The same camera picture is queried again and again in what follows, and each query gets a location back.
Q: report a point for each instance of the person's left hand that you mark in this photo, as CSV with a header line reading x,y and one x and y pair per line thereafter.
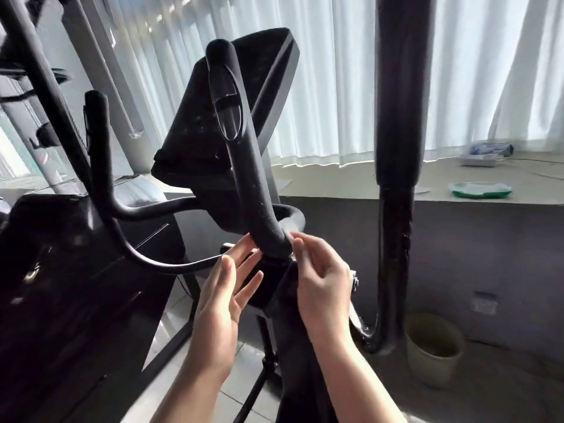
x,y
216,321

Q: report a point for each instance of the person's right hand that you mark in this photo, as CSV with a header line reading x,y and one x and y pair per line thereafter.
x,y
326,295

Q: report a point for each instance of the person's right thumb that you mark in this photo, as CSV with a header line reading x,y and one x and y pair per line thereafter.
x,y
300,259

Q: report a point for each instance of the person's left thumb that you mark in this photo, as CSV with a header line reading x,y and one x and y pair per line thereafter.
x,y
226,275

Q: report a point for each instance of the person's left middle finger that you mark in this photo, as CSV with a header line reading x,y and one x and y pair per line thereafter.
x,y
252,264

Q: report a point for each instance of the clear plastic wrap strip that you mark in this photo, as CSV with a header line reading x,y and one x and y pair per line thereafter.
x,y
293,226

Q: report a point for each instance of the person's left forearm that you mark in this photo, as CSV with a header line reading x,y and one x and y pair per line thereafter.
x,y
194,396

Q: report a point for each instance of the person's right forearm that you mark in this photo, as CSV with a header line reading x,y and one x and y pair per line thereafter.
x,y
352,383

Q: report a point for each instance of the silver bolt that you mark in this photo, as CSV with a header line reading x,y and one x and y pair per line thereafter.
x,y
354,281

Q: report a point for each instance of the black exercise machine console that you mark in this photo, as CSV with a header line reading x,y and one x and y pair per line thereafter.
x,y
198,136

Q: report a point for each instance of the glossy black cabinet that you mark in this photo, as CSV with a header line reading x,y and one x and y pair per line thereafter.
x,y
75,295

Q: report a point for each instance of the beige waste bin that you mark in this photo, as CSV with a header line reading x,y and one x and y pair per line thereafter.
x,y
434,350

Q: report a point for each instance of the white pleated curtain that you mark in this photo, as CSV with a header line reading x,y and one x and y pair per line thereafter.
x,y
335,74

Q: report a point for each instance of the green tray with white wipes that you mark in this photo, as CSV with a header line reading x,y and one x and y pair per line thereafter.
x,y
480,190

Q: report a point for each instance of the white box with blue packet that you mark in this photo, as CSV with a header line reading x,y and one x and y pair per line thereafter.
x,y
484,154

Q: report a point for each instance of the black exercise machine centre post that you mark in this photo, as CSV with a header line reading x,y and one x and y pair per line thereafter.
x,y
295,348

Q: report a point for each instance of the white wall socket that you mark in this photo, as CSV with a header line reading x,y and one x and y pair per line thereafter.
x,y
483,303

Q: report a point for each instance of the grey window frame post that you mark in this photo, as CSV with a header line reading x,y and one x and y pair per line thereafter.
x,y
105,83

